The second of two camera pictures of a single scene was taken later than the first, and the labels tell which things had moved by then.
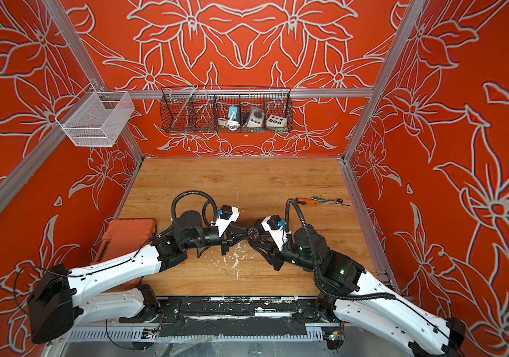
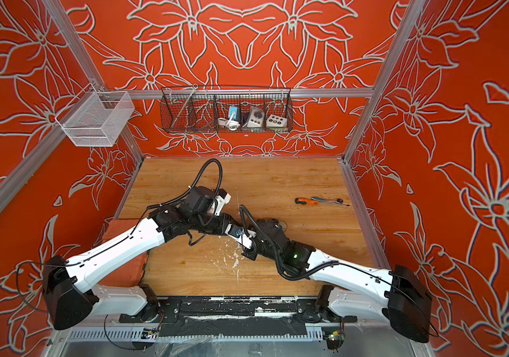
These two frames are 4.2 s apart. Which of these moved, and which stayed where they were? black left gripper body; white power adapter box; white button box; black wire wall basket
Moved: black left gripper body
Stayed: white button box; white power adapter box; black wire wall basket
